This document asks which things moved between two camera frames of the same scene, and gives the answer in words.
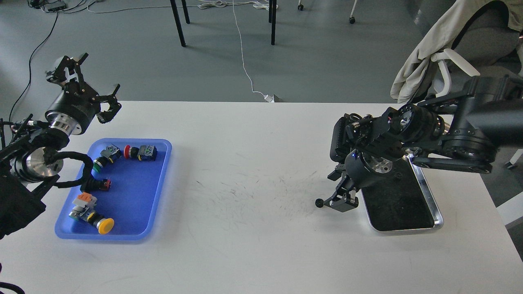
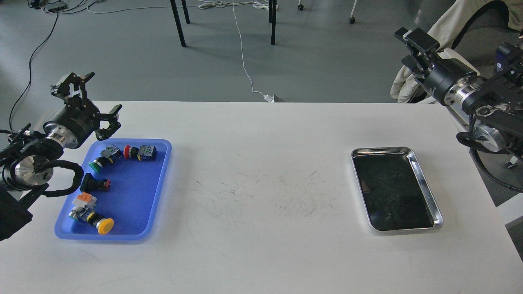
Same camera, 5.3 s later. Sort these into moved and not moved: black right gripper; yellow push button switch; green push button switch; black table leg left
Moved: black right gripper
Not moved: yellow push button switch; green push button switch; black table leg left
